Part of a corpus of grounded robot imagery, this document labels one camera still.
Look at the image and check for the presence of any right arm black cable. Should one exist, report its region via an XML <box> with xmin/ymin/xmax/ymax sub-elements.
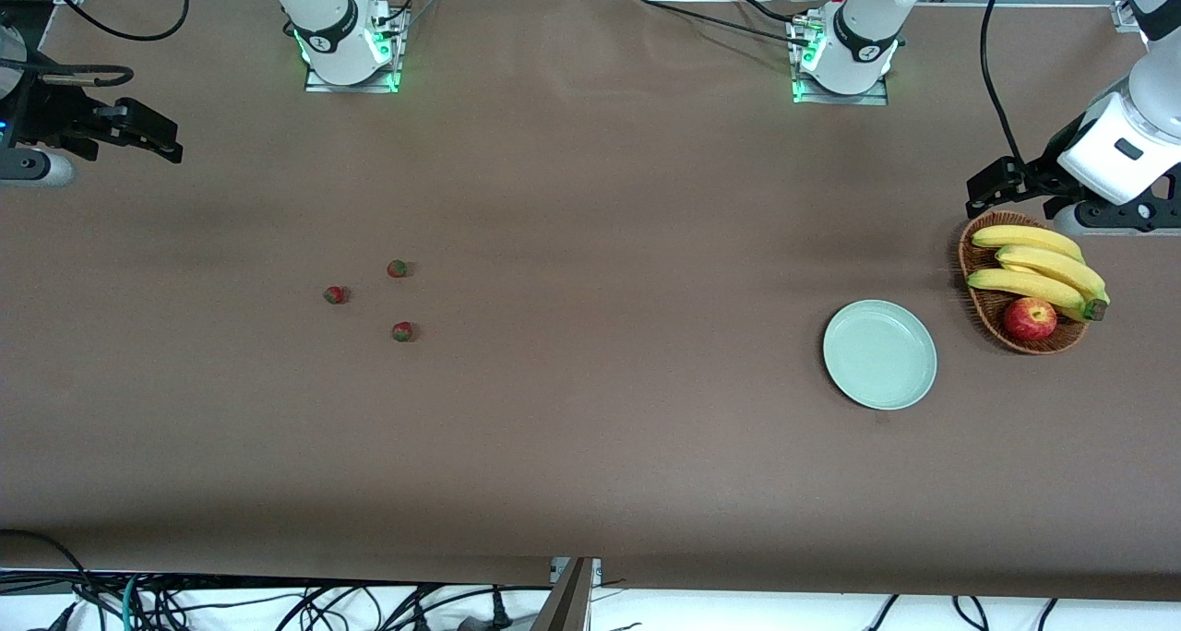
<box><xmin>0</xmin><ymin>0</ymin><xmax>190</xmax><ymax>89</ymax></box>

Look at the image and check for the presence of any red apple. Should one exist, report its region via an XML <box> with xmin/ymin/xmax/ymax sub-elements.
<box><xmin>1004</xmin><ymin>297</ymin><xmax>1058</xmax><ymax>342</ymax></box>

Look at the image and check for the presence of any brown wicker basket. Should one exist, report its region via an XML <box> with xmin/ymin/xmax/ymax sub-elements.
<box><xmin>958</xmin><ymin>210</ymin><xmax>1092</xmax><ymax>355</ymax></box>

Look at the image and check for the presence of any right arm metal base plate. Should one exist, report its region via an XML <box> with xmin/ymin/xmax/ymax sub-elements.
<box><xmin>303</xmin><ymin>4</ymin><xmax>404</xmax><ymax>94</ymax></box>

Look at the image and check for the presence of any long black table cable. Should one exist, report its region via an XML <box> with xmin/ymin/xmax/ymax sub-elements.
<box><xmin>630</xmin><ymin>0</ymin><xmax>813</xmax><ymax>49</ymax></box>

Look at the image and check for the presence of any short black table cable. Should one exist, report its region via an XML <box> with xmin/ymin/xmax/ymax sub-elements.
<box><xmin>732</xmin><ymin>0</ymin><xmax>799</xmax><ymax>23</ymax></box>

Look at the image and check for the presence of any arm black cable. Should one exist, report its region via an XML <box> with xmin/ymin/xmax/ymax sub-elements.
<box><xmin>0</xmin><ymin>0</ymin><xmax>190</xmax><ymax>89</ymax></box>
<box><xmin>978</xmin><ymin>0</ymin><xmax>1027</xmax><ymax>166</ymax></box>

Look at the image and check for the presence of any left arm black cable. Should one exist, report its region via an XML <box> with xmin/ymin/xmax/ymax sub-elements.
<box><xmin>978</xmin><ymin>0</ymin><xmax>1027</xmax><ymax>166</ymax></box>

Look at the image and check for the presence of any yellow banana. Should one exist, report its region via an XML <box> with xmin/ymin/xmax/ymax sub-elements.
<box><xmin>966</xmin><ymin>268</ymin><xmax>1108</xmax><ymax>324</ymax></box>
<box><xmin>995</xmin><ymin>245</ymin><xmax>1111</xmax><ymax>305</ymax></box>
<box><xmin>971</xmin><ymin>225</ymin><xmax>1086</xmax><ymax>265</ymax></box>

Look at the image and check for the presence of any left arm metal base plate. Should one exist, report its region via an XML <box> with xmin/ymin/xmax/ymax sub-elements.
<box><xmin>789</xmin><ymin>13</ymin><xmax>891</xmax><ymax>106</ymax></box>

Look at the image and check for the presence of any pale green round plate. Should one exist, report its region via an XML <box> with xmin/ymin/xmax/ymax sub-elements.
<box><xmin>822</xmin><ymin>299</ymin><xmax>938</xmax><ymax>411</ymax></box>

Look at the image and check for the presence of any paper table cover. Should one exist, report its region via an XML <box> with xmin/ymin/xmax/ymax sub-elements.
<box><xmin>0</xmin><ymin>0</ymin><xmax>1181</xmax><ymax>604</ymax></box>

